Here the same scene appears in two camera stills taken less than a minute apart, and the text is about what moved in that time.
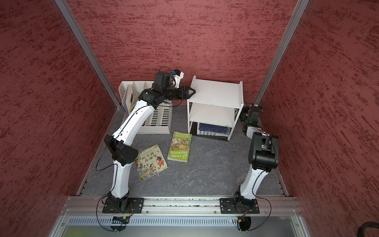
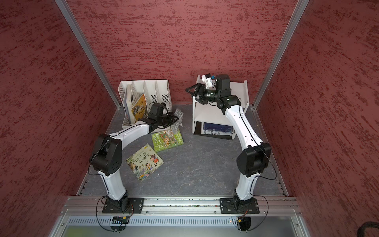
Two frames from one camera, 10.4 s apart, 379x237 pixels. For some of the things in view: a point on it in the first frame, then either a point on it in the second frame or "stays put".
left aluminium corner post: x=63 y=6 stays put
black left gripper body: x=178 y=93 to x=166 y=120
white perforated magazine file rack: x=160 y=121 stays put
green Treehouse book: x=180 y=146 to x=165 y=140
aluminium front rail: x=92 y=205 stays put
